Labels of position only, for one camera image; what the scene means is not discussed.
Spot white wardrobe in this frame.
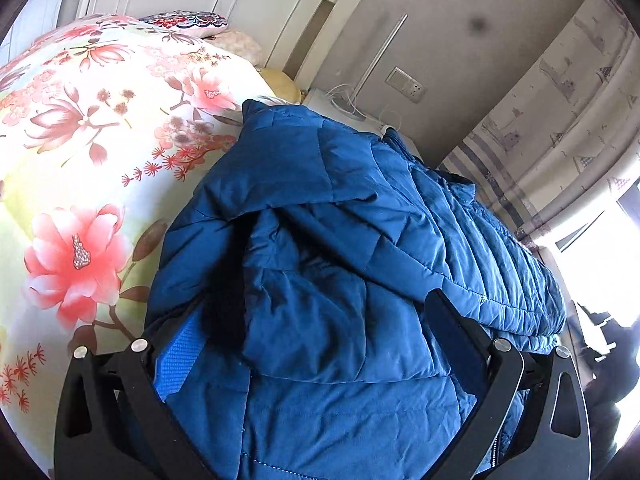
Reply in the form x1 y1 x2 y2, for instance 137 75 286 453
5 0 86 46

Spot printed striped curtain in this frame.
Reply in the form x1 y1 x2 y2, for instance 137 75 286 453
440 0 640 251

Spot wall socket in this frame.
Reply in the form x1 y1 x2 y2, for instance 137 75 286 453
385 66 428 105

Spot blue puffer jacket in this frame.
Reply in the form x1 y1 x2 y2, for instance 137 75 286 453
142 97 568 480

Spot window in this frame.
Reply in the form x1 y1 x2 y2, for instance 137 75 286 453
550 195 640 321

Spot dark object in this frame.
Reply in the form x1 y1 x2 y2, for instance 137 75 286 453
575 300 640 461

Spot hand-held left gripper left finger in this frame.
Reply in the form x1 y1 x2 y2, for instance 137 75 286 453
52 317 221 480

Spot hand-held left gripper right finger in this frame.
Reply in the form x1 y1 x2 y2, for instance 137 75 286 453
424 289 591 480

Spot white nightstand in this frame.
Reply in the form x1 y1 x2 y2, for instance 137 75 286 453
302 87 426 161

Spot white desk lamp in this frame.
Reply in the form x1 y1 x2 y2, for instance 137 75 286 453
327 12 408 121

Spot beige pillow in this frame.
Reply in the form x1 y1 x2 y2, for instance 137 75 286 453
212 29 264 66

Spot white charger cable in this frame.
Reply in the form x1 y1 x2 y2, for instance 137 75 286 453
325 84 406 136

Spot floral quilt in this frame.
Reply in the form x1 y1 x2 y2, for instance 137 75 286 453
0 15 281 476

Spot yellow pillow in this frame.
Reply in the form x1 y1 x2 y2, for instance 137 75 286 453
257 66 303 106

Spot patterned pillow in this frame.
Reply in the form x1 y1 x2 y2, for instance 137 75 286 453
137 10 230 40

